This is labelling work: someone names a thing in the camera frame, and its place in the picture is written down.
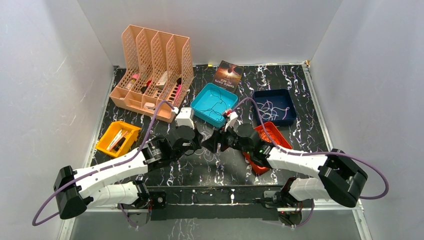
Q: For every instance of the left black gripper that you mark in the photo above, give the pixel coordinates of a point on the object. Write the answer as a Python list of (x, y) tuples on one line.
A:
[(195, 140)]

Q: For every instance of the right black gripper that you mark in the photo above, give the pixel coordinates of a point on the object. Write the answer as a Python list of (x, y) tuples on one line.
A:
[(219, 136)]

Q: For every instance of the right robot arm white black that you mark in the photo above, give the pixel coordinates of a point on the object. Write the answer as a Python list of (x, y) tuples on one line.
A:
[(331, 176)]

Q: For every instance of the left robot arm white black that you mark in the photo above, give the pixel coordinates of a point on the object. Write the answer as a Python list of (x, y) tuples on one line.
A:
[(83, 188)]

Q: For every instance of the teal square tray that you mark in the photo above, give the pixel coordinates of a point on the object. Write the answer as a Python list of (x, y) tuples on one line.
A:
[(210, 104)]

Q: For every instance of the pink marker in organizer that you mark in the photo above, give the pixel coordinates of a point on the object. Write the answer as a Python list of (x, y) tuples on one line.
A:
[(177, 92)]

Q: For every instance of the white box in organizer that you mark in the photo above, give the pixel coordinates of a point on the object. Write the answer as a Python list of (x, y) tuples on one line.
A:
[(162, 81)]

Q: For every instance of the orange square tray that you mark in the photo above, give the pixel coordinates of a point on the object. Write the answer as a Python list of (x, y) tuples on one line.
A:
[(276, 135)]

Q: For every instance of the yellow small bin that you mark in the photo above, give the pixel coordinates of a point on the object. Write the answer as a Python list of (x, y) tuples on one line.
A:
[(124, 144)]

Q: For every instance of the pens in yellow bin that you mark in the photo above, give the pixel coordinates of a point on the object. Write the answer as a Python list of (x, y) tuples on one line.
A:
[(121, 134)]

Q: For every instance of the dark book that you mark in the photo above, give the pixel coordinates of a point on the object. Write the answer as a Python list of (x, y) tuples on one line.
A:
[(228, 76)]

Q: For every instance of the navy blue square tray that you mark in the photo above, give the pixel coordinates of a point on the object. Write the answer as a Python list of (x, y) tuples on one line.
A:
[(274, 106)]

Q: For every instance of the pink plastic file organizer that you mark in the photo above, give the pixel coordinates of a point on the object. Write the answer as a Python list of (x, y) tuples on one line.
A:
[(150, 53)]

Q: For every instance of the pink bottle in organizer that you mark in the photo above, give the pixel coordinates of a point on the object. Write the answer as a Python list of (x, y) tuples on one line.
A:
[(131, 81)]

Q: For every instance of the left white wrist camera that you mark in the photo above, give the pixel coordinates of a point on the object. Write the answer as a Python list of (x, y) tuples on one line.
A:
[(185, 118)]

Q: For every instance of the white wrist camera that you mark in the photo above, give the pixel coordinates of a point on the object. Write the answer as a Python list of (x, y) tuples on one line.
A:
[(230, 119), (185, 118)]

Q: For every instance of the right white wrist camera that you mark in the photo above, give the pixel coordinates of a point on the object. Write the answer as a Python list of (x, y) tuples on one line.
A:
[(230, 119)]

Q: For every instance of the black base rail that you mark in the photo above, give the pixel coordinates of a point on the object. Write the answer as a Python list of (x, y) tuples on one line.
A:
[(211, 202)]

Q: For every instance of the aluminium frame rail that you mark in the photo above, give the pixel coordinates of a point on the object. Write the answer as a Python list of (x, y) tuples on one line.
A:
[(358, 214)]

